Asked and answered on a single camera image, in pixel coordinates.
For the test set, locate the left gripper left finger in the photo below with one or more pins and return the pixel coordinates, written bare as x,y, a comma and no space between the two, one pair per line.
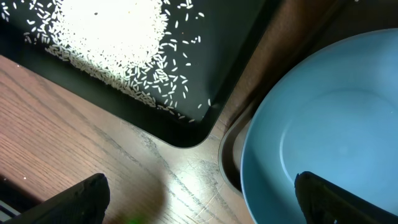
84,203

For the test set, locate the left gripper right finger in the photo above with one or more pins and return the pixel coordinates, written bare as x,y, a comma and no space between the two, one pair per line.
323,202

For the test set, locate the dark blue plate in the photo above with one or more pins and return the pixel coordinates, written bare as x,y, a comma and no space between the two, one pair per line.
335,115

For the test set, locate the white rice pile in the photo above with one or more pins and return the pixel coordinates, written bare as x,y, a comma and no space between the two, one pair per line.
140,48

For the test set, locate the black waste tray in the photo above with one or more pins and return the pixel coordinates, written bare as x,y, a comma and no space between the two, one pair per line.
229,34

